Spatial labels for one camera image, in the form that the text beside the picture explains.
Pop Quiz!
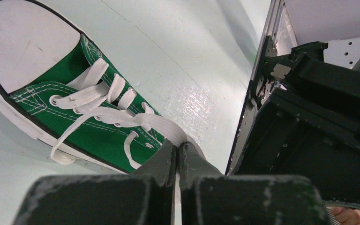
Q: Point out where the aluminium frame rail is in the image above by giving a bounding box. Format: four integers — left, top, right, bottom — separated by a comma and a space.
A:
225, 0, 285, 176

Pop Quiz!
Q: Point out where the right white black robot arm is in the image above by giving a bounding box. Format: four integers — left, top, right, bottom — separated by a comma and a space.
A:
225, 35, 360, 209

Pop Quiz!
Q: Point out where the green canvas sneaker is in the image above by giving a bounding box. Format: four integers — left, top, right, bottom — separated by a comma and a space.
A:
0, 0, 168, 173

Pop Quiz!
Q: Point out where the bare human hand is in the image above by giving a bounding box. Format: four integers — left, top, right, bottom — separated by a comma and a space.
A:
330, 207, 360, 225

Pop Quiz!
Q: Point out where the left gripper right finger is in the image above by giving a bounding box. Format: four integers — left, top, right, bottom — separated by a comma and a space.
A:
179, 142, 330, 225

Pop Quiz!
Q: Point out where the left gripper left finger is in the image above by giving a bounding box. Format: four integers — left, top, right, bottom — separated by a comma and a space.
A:
14, 141, 176, 225

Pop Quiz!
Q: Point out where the white shoelace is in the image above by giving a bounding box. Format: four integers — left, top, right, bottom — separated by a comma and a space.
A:
49, 58, 189, 165

